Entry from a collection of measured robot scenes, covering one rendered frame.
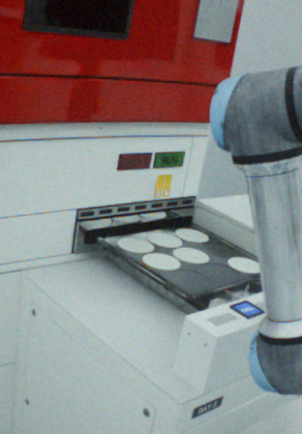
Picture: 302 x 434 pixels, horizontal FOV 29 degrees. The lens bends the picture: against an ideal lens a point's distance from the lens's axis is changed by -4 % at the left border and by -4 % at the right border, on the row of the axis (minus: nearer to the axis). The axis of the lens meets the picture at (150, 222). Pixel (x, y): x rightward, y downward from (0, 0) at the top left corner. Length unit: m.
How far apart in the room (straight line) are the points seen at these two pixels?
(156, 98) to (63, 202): 0.37
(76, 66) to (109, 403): 0.78
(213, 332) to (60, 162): 0.63
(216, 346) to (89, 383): 0.38
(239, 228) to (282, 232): 0.89
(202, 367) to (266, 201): 0.42
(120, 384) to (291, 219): 0.59
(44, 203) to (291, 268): 0.80
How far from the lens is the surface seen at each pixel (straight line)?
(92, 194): 1.62
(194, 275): 1.52
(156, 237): 1.71
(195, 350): 1.19
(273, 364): 0.98
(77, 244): 1.64
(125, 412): 1.33
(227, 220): 1.82
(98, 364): 1.36
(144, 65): 1.55
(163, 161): 1.74
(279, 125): 0.85
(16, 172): 1.47
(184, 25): 1.62
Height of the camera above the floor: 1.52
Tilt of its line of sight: 20 degrees down
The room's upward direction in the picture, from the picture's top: 10 degrees clockwise
